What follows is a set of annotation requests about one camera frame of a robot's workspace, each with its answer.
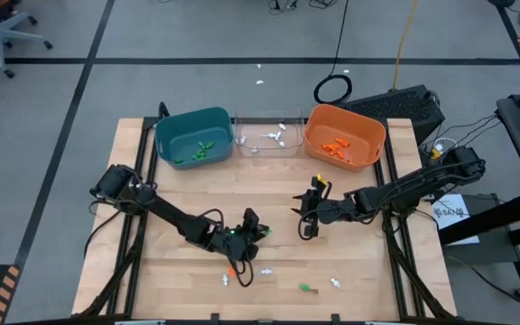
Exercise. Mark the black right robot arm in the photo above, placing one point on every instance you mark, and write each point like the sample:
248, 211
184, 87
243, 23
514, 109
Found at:
413, 187

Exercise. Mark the white printed paper sheet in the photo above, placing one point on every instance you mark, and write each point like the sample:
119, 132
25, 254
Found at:
456, 225

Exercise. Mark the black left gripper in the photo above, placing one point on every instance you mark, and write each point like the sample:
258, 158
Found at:
242, 244

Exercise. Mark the black computer tower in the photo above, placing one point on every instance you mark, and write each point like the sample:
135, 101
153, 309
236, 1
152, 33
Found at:
400, 106

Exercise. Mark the yellow power plug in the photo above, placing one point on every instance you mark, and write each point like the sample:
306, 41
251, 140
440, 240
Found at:
436, 153

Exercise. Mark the orange plastic bin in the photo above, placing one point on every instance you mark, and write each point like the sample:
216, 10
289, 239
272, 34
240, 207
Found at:
359, 131

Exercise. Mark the teal plastic bin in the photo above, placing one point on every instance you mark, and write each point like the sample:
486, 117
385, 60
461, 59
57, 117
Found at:
183, 131

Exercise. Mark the clear plastic bin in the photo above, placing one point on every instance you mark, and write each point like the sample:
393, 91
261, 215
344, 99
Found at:
246, 135

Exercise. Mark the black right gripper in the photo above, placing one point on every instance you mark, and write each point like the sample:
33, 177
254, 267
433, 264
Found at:
327, 210

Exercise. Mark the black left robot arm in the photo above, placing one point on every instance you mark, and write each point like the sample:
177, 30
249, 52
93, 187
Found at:
169, 216

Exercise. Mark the black table frame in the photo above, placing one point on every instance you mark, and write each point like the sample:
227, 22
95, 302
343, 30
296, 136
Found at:
148, 122

